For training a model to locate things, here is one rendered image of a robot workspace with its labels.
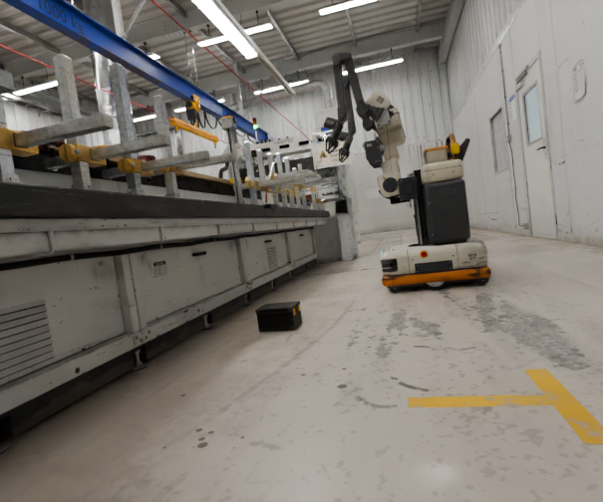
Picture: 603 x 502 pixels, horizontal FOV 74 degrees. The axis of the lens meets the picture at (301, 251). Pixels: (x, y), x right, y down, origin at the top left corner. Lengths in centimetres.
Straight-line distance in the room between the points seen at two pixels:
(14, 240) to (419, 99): 1143
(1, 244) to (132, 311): 76
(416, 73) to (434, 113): 119
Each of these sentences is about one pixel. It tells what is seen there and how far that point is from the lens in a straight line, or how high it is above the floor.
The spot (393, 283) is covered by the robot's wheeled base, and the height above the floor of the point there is 7.
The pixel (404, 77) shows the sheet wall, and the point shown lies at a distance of 1228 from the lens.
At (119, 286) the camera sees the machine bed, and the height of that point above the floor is 37.
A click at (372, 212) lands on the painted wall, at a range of 1166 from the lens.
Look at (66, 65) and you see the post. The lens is 147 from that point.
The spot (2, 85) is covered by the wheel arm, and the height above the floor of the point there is 81.
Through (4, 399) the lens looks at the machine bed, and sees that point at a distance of 144.
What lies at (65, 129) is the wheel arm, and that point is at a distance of 113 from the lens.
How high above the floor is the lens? 50
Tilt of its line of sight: 3 degrees down
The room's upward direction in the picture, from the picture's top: 8 degrees counter-clockwise
